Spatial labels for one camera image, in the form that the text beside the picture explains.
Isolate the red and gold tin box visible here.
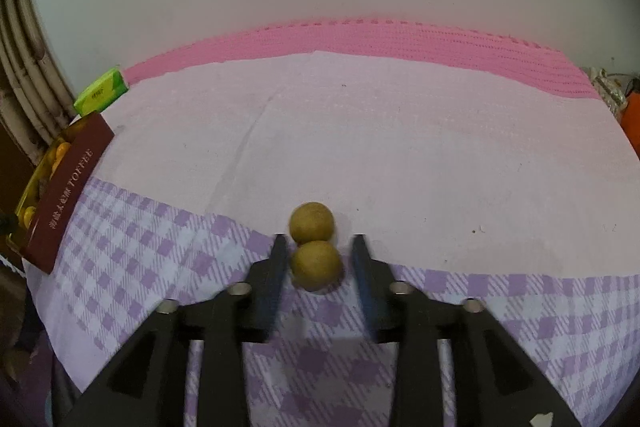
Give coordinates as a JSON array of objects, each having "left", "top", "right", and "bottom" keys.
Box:
[{"left": 6, "top": 113, "right": 116, "bottom": 275}]

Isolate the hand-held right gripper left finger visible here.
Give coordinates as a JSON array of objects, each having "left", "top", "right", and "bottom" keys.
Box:
[{"left": 60, "top": 233, "right": 291, "bottom": 427}]

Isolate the crinkled white packaging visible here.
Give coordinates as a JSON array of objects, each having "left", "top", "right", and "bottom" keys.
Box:
[{"left": 582, "top": 67, "right": 631, "bottom": 112}]

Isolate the purple checked tablecloth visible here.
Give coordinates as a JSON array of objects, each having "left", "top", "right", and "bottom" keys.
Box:
[{"left": 22, "top": 51, "right": 640, "bottom": 427}]

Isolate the green tissue pack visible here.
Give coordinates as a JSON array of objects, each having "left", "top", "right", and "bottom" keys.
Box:
[{"left": 73, "top": 66, "right": 129, "bottom": 116}]

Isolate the orange plastic bag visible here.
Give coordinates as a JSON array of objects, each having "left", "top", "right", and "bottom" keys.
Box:
[{"left": 619, "top": 79, "right": 640, "bottom": 158}]

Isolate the brown longan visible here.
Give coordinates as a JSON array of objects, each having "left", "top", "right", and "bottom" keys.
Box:
[
  {"left": 291, "top": 240, "right": 345, "bottom": 292},
  {"left": 289, "top": 202, "right": 335, "bottom": 245}
]

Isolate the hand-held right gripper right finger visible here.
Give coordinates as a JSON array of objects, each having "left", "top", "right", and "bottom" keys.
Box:
[{"left": 351, "top": 234, "right": 583, "bottom": 427}]

